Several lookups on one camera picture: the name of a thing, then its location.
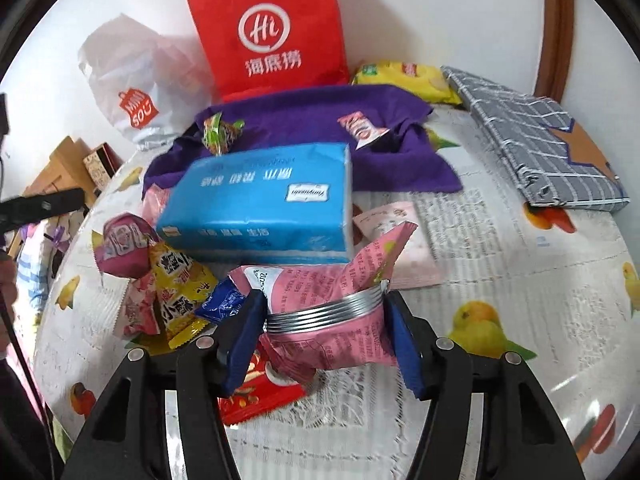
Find green yellow candy packet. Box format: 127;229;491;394
201;112;247;156

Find red paper bag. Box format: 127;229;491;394
186;0;351;103

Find blue tissue pack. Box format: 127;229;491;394
156;142;355;265

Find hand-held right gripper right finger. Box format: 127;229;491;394
382;290;586;480

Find wooden frame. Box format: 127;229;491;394
532;0;576;101

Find cardboard boxes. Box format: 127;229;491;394
22;135;123;211

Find pale pink packet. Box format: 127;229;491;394
352;201;446;290

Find yellow snack packet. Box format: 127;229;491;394
149;242;219;351

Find grey checkered cloth bag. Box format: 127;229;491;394
440;65;630;216

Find yellow chips bag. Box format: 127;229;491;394
350;60;463;107

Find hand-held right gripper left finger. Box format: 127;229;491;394
60;290;266;480

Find pink round snack packet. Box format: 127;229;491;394
95;212;158;278

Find red snack packet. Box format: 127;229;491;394
218;347;307;427

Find white plastic bag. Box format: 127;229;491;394
77;12;216;153

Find pink white snack packet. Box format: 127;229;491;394
114;275;162;338

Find pastel plush toys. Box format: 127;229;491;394
15;212;68;311

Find pink white bar packet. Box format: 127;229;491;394
337;111;392;152

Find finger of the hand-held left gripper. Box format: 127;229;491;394
0;189;85;233

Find purple cloth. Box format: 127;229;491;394
141;85;463;201

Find small blue snack packet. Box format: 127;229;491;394
195;277;248;323

